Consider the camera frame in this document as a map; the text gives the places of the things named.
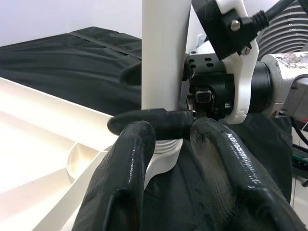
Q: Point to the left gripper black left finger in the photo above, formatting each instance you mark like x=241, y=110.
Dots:
x=125, y=180

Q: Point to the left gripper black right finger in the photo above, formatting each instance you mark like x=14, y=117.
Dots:
x=240, y=192

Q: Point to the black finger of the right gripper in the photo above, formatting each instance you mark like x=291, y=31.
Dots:
x=170, y=122
x=133, y=74

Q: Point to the white plastic table leg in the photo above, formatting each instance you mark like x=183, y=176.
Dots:
x=163, y=48

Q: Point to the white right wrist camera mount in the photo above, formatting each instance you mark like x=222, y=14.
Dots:
x=243, y=77

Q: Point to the black table cloth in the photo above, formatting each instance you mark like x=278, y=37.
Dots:
x=72, y=60

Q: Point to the white plastic children table top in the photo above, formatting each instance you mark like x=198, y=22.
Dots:
x=36, y=144

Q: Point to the white floor fan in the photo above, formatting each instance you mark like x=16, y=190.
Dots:
x=288, y=36

